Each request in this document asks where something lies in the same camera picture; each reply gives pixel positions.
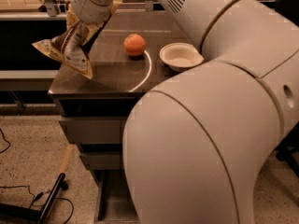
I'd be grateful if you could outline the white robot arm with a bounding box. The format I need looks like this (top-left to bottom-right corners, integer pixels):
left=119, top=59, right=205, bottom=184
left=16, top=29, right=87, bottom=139
left=122, top=0, right=299, bottom=224

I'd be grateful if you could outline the grey drawer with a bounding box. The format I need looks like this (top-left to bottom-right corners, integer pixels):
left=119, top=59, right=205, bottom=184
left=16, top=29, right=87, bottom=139
left=79, top=151, right=123, bottom=170
left=93, top=170, right=140, bottom=224
left=59, top=117, right=125, bottom=144

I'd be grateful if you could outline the middle grey drawer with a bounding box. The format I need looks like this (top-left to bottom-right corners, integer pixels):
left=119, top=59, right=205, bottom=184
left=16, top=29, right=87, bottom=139
left=79, top=151, right=123, bottom=170

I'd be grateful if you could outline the black stand leg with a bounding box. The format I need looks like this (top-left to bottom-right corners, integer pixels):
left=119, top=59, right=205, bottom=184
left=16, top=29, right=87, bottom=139
left=0, top=173, right=69, bottom=224

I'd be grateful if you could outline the bottom grey drawer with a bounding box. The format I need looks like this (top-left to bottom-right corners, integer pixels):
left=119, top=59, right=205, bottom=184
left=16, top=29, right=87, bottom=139
left=93, top=170, right=140, bottom=224

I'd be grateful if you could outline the grey drawer cabinet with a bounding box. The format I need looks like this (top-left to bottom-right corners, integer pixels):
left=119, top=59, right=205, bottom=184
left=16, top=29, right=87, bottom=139
left=47, top=10, right=206, bottom=224

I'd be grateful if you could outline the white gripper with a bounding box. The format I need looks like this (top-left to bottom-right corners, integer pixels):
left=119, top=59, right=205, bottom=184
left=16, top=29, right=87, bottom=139
left=70, top=0, right=113, bottom=24

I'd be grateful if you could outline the orange fruit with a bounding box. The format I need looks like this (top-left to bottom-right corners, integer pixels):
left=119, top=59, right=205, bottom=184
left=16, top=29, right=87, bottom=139
left=123, top=34, right=146, bottom=57

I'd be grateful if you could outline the white bowl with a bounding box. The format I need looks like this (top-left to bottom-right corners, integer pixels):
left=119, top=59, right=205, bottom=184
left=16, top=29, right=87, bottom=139
left=160, top=43, right=204, bottom=72

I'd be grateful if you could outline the top grey drawer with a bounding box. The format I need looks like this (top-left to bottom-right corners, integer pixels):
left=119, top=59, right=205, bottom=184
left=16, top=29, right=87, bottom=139
left=59, top=117, right=125, bottom=144

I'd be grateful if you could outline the brown chip bag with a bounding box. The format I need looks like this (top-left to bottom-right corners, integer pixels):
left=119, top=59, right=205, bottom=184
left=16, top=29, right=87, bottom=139
left=32, top=0, right=122, bottom=79

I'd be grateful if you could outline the black floor cable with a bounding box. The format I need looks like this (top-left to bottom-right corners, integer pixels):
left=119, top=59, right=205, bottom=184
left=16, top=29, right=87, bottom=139
left=0, top=128, right=75, bottom=224

